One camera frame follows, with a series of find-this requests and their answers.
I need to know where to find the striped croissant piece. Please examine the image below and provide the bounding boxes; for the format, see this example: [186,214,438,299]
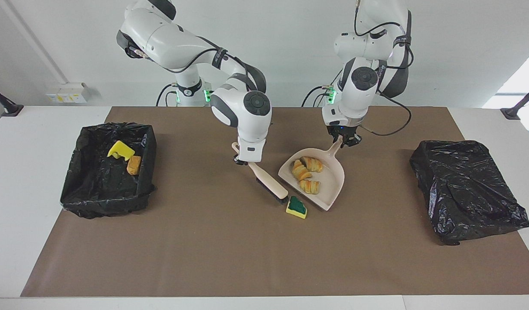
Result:
[291,160,312,181]
[302,156,324,173]

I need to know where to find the beige hand brush black bristles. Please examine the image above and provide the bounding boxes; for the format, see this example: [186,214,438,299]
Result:
[231,142,289,204]

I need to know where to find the beige plastic dustpan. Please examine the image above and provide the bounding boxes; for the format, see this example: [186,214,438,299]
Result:
[277,137,346,211]

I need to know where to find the pale bread chunk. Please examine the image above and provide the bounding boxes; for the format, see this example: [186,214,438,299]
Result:
[299,180,321,195]

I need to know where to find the plain yellow sponge piece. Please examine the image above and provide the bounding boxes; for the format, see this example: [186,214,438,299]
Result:
[286,196,308,220]

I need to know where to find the brown bread roll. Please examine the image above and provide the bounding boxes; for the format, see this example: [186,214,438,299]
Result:
[126,155,143,176]

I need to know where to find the notched yellow sponge chunk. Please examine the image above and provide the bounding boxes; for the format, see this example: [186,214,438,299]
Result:
[107,139,136,161]

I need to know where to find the bin wrapped in black bag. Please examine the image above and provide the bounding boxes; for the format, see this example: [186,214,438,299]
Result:
[409,139,529,246]

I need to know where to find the open bin with black liner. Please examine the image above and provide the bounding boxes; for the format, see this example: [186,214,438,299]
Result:
[59,122,158,220]

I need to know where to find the brown table mat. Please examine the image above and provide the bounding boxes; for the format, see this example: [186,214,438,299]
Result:
[21,106,529,298]

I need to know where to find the black base power cable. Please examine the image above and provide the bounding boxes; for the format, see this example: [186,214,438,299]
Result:
[156,84,179,107]
[302,86,334,107]

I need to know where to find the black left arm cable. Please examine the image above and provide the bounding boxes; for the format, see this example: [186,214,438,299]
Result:
[354,0,414,137]

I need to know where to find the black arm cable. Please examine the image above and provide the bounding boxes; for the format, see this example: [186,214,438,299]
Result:
[354,0,414,137]
[131,37,265,93]

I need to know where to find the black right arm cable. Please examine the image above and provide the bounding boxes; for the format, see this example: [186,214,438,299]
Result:
[131,37,265,93]

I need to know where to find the black clamp post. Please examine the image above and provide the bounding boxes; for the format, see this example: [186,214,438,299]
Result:
[0,82,24,117]
[500,84,529,121]

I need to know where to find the white wall socket box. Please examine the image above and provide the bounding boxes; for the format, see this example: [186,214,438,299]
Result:
[46,82,92,104]

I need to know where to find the white wall cable conduit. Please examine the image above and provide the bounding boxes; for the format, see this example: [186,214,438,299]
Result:
[0,0,69,85]

